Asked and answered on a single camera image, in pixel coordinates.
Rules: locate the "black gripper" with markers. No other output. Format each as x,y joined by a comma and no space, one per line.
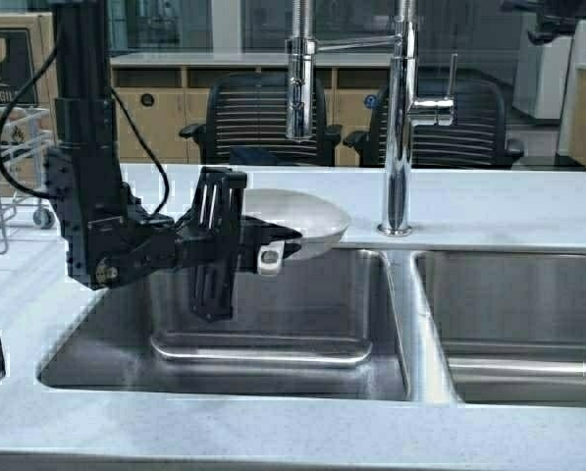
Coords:
211,250

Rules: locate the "white frying pan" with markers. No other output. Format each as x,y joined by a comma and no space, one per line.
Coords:
319,225

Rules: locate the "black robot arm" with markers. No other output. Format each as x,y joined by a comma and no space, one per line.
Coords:
112,240

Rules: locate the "left black mesh office chair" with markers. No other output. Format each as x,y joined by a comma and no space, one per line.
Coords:
250,110

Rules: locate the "black mesh office chair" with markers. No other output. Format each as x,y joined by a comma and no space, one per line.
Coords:
250,110
476,140

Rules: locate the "wooden shelf unit behind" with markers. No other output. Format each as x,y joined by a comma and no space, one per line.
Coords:
196,107

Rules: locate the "chrome pull-down kitchen faucet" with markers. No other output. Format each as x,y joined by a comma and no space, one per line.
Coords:
406,109

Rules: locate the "right black mesh office chair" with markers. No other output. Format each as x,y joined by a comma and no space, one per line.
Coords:
476,140

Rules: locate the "stainless steel double sink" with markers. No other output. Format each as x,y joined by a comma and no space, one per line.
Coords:
489,328

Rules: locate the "cardboard box fragile label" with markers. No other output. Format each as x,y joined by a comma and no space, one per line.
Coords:
26,40

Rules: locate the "white appliance in background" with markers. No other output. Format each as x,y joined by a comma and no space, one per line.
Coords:
540,78

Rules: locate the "white wire dish rack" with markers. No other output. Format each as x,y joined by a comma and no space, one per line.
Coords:
25,138

